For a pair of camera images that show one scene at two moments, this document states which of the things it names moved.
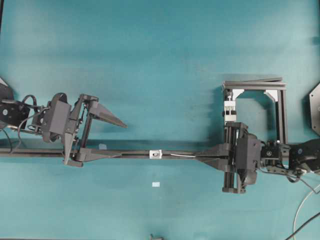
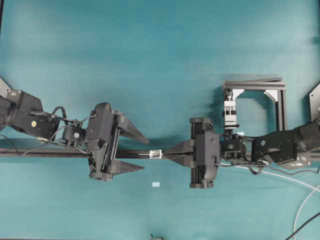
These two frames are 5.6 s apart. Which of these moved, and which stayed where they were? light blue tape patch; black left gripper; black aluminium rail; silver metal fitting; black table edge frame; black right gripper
Moved: black left gripper; black right gripper
Stayed: silver metal fitting; black table edge frame; black aluminium rail; light blue tape patch
